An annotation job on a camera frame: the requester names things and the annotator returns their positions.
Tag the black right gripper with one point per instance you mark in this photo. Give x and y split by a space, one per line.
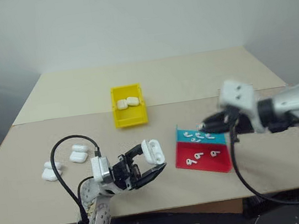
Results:
235 119

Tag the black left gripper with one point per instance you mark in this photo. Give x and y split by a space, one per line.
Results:
123 174

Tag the white earbud case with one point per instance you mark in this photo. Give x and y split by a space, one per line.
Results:
78 157
122 104
133 101
49 175
79 148
53 165
153 150

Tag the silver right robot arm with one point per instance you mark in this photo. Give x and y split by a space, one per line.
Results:
295 102

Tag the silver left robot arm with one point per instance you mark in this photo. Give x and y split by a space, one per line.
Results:
102 216

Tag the yellow plastic bin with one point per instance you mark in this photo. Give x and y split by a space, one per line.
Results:
131 118

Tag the closed white earbud case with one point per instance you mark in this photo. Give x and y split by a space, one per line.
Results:
78 157
49 175
122 104
79 148
53 165
133 101

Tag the white earbud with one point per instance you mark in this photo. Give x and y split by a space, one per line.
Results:
214 153
196 139
199 134
188 134
210 136
198 155
190 162

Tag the red plastic tray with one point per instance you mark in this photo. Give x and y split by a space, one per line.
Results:
202 167

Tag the black base block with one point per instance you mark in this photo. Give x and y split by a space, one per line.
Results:
292 213

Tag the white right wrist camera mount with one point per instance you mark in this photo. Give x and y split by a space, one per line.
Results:
237 94

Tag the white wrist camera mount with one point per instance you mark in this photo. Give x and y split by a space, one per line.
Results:
237 94
100 167

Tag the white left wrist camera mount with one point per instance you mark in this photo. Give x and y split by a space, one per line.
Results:
100 167

